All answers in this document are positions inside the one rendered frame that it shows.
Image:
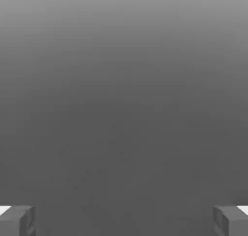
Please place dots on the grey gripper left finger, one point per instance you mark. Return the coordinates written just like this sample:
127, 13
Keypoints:
13, 221

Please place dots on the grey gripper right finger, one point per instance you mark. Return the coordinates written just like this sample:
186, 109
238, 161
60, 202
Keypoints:
235, 222

